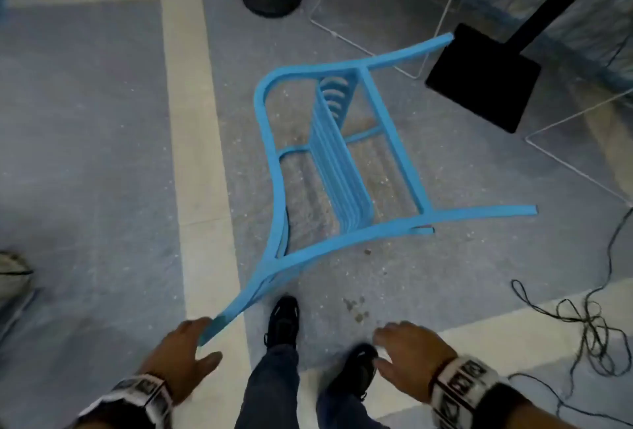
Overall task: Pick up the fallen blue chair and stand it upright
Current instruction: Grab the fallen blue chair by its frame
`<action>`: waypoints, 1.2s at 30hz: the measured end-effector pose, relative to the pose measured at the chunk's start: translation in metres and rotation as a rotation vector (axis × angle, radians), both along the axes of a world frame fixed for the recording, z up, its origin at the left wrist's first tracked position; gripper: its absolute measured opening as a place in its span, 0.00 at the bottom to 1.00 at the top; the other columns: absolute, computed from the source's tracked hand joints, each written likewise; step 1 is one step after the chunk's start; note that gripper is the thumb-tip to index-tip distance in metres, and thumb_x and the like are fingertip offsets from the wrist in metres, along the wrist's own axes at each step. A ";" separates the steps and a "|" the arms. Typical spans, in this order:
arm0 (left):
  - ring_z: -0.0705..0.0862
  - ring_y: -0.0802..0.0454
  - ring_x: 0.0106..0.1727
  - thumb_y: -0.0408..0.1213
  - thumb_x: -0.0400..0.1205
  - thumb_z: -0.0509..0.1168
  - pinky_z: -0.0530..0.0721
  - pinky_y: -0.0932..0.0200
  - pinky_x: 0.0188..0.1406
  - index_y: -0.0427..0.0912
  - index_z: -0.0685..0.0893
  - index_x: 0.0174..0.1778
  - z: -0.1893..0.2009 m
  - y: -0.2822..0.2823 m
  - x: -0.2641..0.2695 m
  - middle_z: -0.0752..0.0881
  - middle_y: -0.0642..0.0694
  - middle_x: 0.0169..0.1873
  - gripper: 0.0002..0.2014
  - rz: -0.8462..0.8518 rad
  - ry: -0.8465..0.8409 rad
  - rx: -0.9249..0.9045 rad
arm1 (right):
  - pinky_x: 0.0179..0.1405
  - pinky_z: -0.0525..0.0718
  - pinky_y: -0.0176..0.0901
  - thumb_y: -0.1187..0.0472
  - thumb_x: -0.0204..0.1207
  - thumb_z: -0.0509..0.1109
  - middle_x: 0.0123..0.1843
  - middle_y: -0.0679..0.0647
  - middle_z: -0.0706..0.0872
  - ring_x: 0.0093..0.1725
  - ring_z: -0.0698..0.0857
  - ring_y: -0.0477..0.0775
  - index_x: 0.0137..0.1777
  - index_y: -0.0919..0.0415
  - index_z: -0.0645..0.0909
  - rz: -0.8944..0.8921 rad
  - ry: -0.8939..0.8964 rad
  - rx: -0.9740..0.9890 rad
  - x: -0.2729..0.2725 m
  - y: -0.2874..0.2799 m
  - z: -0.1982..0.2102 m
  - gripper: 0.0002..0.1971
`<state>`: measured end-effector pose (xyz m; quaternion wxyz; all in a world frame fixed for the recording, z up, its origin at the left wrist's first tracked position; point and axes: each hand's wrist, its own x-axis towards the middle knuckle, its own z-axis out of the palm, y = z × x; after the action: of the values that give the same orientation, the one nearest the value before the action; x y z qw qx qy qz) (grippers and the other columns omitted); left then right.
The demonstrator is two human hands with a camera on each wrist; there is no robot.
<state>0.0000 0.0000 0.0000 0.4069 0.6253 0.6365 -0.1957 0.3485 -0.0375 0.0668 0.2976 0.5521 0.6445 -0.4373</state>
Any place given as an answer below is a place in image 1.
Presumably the person's left hand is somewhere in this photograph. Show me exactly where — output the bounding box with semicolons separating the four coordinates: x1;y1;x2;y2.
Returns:
140;317;224;406

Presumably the person's right forearm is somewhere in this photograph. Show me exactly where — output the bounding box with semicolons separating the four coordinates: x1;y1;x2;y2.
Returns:
477;383;596;429

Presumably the person's black shoe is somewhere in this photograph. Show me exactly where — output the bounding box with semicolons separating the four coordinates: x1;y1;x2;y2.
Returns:
264;295;301;351
325;343;380;403

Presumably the person's left leg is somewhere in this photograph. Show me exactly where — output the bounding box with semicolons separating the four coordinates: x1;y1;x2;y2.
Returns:
234;344;301;429

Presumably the right marker wrist band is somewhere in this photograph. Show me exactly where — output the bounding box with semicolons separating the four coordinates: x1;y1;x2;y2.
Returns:
429;354;511;429

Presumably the marker wrist band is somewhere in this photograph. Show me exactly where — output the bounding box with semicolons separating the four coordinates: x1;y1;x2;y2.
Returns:
78;373;174;429
429;354;511;429

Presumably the black cable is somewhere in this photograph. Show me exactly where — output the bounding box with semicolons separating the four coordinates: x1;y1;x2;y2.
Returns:
508;206;633;429

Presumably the person's right leg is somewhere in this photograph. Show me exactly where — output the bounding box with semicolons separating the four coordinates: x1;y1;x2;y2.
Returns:
316;389;379;429

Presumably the person's right black shoe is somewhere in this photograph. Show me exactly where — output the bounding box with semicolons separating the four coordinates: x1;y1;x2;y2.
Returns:
325;343;380;403

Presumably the person's right hand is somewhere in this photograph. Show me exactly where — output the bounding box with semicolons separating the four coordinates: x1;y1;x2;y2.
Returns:
373;321;458;405

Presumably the black square base stand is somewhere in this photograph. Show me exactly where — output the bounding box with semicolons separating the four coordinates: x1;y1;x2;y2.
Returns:
425;0;633;134

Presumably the white wire chair frame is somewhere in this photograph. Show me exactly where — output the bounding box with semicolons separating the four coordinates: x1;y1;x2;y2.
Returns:
525;90;633;208

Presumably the person's leg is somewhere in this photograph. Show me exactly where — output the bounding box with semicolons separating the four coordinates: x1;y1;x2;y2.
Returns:
316;389;379;429
234;344;301;429

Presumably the blue metal chair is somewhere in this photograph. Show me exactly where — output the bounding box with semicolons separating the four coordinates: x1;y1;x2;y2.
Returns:
198;32;538;348

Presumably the left marker wrist band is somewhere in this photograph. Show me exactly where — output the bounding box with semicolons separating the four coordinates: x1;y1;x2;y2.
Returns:
78;373;174;429

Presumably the person's left black shoe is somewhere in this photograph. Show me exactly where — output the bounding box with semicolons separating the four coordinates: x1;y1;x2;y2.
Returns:
264;295;301;351

